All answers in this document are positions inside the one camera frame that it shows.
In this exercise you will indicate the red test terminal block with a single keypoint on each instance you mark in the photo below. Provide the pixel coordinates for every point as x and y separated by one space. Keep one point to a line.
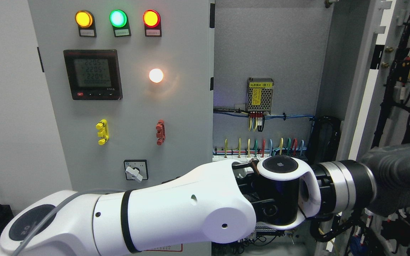
160 132

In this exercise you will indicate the white glowing indicator light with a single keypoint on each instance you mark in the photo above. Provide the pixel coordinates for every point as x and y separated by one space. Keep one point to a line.
156 75

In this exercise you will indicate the yellow indicator lamp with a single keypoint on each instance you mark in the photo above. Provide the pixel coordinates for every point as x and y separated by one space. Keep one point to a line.
86 23

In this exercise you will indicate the yellow test terminal block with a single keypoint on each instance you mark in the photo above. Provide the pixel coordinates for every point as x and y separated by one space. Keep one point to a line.
103 131

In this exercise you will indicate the green indicator lamp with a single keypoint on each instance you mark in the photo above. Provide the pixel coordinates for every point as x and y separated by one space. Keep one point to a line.
120 23

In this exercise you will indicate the grey cabinet door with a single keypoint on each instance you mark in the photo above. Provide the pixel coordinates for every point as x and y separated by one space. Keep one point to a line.
184 99
380 115

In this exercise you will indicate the red indicator lamp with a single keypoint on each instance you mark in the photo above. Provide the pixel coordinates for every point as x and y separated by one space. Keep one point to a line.
152 23

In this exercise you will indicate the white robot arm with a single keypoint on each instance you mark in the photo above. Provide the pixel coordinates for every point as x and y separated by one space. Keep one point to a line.
219 202

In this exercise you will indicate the white rotary selector switch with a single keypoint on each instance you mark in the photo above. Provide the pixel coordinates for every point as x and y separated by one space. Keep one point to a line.
136 170

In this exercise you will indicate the perforated metal power supply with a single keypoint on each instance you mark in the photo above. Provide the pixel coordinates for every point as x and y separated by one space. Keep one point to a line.
259 94

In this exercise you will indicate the red electric hazard warning sticker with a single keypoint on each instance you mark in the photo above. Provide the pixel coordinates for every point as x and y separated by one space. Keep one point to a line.
175 248

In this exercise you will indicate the black digital power meter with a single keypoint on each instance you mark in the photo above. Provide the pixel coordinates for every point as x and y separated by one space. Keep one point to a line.
93 74

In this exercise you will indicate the grey gloved robot hand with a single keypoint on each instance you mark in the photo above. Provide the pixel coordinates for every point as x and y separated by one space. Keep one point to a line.
391 169

